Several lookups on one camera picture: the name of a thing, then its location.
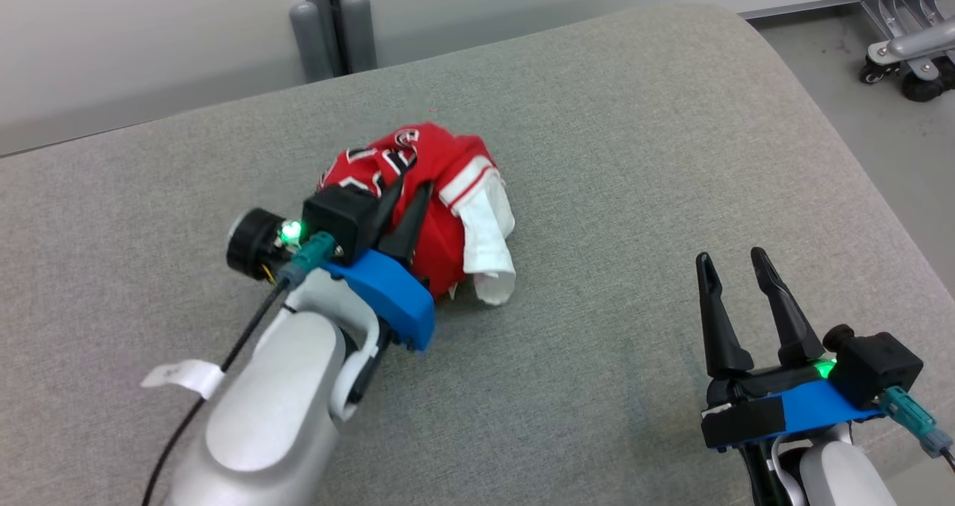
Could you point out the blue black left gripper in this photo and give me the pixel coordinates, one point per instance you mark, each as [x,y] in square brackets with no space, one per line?
[392,297]

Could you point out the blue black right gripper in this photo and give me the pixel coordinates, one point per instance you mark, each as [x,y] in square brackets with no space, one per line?
[806,409]

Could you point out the red white basketball jersey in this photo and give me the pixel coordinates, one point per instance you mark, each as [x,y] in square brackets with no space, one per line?
[448,163]

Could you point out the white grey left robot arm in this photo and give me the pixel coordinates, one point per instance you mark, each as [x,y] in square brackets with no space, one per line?
[261,416]

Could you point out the grey cylinder bumper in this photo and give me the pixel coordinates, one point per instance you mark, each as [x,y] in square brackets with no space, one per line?
[310,43]
[359,32]

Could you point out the black caster wheel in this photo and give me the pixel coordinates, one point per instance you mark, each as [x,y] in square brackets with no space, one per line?
[924,86]
[871,73]

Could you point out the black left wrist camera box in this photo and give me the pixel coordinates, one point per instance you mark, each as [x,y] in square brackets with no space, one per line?
[339,211]

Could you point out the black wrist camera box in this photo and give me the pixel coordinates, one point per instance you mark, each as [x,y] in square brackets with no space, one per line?
[877,364]
[339,211]

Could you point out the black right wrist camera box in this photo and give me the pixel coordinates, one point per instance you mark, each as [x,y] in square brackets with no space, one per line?
[877,364]

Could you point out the grey partition post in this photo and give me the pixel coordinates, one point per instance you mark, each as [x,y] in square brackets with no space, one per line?
[332,13]

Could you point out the grey metal wheeled frame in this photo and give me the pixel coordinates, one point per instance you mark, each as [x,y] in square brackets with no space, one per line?
[910,13]

